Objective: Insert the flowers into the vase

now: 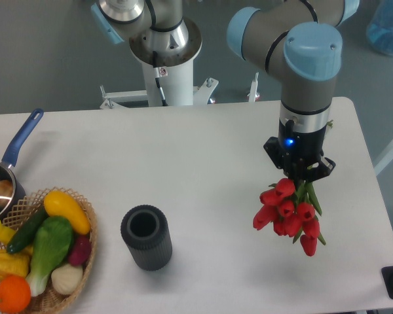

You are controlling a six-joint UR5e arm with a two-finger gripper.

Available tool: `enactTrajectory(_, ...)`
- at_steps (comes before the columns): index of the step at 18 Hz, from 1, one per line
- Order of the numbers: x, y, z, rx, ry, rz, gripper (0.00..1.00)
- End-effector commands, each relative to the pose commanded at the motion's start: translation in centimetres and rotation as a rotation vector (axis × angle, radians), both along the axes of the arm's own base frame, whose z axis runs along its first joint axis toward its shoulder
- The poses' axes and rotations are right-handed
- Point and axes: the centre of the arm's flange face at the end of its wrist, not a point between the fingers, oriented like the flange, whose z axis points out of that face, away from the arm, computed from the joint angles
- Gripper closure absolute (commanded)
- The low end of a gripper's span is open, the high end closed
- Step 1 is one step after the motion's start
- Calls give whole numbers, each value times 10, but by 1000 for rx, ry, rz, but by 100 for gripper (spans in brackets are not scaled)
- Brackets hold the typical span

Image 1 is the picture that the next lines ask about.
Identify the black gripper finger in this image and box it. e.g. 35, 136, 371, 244
306, 156, 336, 182
263, 137, 289, 175

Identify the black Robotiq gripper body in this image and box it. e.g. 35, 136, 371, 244
278, 113, 328, 181

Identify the red tulip bouquet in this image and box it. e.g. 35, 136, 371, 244
252, 178, 326, 256

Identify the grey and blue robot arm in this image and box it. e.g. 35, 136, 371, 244
91, 1, 359, 184

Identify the dark grey ribbed vase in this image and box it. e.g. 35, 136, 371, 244
121, 205, 173, 271

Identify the blue plastic bag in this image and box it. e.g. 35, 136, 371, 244
366, 0, 393, 56

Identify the purple red onion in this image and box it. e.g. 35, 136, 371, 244
67, 235, 92, 266

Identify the yellow squash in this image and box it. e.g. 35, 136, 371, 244
43, 190, 91, 236

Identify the green bok choy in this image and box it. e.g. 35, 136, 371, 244
26, 216, 73, 297

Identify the white garlic bulb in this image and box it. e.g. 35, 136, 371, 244
51, 264, 83, 295

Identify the woven wicker basket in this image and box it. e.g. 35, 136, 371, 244
2, 186, 98, 313

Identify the green cucumber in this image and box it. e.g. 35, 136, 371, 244
7, 207, 48, 254

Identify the yellow banana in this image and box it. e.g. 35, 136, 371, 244
0, 220, 33, 256

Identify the yellow bell pepper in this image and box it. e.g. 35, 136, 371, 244
0, 249, 30, 281

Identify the orange fruit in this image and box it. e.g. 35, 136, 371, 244
0, 275, 31, 313

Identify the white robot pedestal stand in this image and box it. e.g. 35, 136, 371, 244
100, 60, 219, 109

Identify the black cable on pedestal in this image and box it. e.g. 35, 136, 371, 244
152, 50, 168, 107

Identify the blue handled saucepan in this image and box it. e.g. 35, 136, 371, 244
0, 109, 44, 220

